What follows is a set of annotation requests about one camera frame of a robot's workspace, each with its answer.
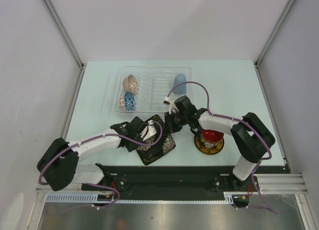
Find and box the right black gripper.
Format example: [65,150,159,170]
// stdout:
[161,111,187,136]

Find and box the black floral square plate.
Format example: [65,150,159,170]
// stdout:
[134,115,176,166]

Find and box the blue patterned bowl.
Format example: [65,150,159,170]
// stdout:
[119,91,135,111]

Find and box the red black mug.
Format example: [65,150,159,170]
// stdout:
[191,129,224,143]

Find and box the light blue cup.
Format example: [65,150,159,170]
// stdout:
[173,73,187,95]

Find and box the clear wire dish rack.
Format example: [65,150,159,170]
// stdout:
[114,66,192,118]

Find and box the beige patterned bowl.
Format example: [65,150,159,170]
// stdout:
[122,74,138,95]

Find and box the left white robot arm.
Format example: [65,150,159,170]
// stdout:
[36,117,162,192]

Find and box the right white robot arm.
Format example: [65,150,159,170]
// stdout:
[164,95,276,191]

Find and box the yellow black saucer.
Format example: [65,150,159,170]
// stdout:
[194,136,224,155]

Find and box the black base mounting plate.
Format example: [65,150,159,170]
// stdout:
[67,166,290,202]

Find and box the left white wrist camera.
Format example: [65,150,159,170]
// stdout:
[140,120,157,141]

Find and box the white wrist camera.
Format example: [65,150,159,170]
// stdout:
[163,96,179,114]
[140,120,157,141]

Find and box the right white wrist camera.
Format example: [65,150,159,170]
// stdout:
[163,96,179,114]

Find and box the white slotted cable duct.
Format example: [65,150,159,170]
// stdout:
[46,193,233,205]

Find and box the right aluminium corner post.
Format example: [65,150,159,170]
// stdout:
[254,0,298,68]

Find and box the aluminium corner post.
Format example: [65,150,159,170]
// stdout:
[41,0,84,69]
[254,0,298,68]

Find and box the left aluminium corner post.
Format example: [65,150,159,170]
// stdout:
[41,0,84,69]

